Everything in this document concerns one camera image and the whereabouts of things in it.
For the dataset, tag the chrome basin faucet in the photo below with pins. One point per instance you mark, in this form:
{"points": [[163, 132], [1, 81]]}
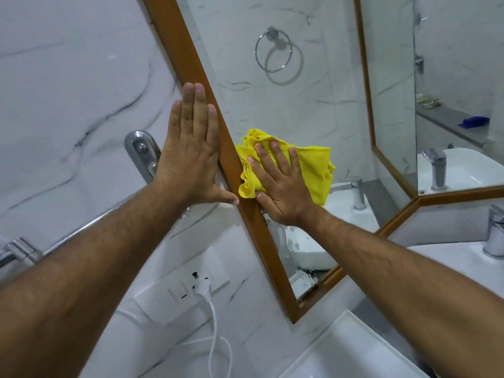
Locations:
{"points": [[495, 232]]}

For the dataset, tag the white rectangular basin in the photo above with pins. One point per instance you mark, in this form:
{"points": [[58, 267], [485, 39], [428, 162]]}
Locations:
{"points": [[346, 350]]}

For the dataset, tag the person's left little finger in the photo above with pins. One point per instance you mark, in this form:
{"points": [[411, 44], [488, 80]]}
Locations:
{"points": [[175, 120]]}

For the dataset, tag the white ceramic sink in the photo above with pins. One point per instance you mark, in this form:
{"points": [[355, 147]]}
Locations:
{"points": [[464, 259]]}

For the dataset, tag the person's left thumb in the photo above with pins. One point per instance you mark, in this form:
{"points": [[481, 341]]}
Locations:
{"points": [[225, 197]]}

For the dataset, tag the large wood-framed mirror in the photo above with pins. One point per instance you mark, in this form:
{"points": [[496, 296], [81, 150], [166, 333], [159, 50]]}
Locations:
{"points": [[315, 94]]}

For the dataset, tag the person's left forearm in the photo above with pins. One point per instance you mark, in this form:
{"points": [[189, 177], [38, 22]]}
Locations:
{"points": [[90, 279]]}

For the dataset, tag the small wood-framed mirror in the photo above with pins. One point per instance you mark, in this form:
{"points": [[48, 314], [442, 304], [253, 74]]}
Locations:
{"points": [[456, 74]]}

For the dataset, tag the white wall socket plate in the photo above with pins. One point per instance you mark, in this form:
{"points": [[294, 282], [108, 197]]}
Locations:
{"points": [[165, 295]]}

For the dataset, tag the person's right hand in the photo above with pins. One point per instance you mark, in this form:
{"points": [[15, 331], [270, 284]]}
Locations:
{"points": [[285, 196]]}

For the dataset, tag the chrome towel rail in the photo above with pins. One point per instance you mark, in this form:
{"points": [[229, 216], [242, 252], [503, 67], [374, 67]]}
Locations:
{"points": [[141, 151]]}

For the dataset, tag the person's left middle finger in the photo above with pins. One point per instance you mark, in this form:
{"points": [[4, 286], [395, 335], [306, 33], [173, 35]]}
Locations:
{"points": [[200, 112]]}

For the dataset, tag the person's left hand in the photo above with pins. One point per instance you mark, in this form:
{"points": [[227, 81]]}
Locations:
{"points": [[189, 165]]}

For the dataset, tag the white power plug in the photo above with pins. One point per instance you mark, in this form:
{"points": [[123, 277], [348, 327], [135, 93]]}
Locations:
{"points": [[203, 289]]}

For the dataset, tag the yellow microfiber cloth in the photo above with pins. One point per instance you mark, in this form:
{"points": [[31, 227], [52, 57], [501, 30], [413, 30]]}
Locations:
{"points": [[315, 169]]}

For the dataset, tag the blue cloth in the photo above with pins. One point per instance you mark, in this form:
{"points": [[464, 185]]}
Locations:
{"points": [[474, 121]]}

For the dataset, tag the person's right little finger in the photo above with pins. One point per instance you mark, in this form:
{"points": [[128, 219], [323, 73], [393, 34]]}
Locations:
{"points": [[296, 161]]}

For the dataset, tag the person's right forearm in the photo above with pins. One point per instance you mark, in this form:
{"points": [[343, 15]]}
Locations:
{"points": [[413, 303]]}

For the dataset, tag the person's right middle finger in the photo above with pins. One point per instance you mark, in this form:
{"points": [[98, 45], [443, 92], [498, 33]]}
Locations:
{"points": [[267, 159]]}

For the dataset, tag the person's right thumb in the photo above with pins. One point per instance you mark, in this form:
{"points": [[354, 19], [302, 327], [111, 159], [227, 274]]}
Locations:
{"points": [[265, 202]]}

